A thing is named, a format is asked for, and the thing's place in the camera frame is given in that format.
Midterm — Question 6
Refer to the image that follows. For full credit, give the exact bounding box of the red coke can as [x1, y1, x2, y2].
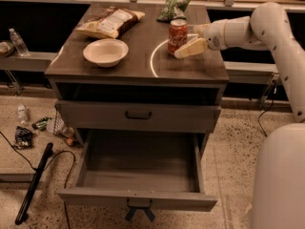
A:
[168, 19, 188, 54]

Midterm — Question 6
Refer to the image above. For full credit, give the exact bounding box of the brown white chip bag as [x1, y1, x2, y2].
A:
[76, 7, 145, 39]

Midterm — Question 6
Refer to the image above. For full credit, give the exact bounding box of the black bar on floor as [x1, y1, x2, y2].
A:
[15, 143, 53, 225]

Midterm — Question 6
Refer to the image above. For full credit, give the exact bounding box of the small water bottle on floor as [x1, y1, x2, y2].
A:
[17, 104, 28, 124]

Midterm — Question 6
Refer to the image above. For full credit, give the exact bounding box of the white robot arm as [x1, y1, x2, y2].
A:
[174, 2, 305, 229]

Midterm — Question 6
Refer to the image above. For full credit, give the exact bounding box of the clear water bottle on ledge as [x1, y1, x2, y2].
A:
[9, 29, 30, 56]

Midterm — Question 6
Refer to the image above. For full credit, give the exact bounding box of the clear item beside cabinet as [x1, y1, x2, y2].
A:
[46, 112, 79, 147]

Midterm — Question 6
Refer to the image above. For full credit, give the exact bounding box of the black cable floor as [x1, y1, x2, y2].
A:
[0, 131, 77, 229]
[256, 79, 277, 137]

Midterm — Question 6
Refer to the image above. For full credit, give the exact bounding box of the green snack bag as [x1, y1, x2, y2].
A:
[157, 0, 191, 22]

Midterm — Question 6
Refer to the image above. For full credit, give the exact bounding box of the closed grey top drawer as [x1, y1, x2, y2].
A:
[55, 100, 220, 133]

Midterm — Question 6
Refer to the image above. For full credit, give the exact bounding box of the black cable right floor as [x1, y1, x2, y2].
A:
[256, 79, 277, 137]

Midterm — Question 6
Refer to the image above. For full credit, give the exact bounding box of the dark blue snack bag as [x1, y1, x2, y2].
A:
[15, 126, 33, 149]

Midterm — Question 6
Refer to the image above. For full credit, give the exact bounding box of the white bowl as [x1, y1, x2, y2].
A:
[83, 39, 129, 68]

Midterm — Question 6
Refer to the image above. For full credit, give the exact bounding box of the black cable left floor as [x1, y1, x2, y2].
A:
[0, 131, 77, 229]

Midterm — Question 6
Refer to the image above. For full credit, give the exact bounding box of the object on left ledge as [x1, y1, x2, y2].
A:
[0, 41, 14, 57]

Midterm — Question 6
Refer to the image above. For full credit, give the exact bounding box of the green can on floor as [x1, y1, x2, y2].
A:
[31, 117, 51, 131]

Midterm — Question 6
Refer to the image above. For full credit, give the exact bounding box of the open grey middle drawer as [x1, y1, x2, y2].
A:
[58, 130, 217, 221]

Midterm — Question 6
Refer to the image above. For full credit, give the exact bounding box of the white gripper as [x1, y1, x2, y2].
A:
[174, 19, 227, 58]

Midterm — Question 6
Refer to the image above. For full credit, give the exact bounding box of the grey drawer cabinet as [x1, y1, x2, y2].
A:
[45, 3, 229, 144]

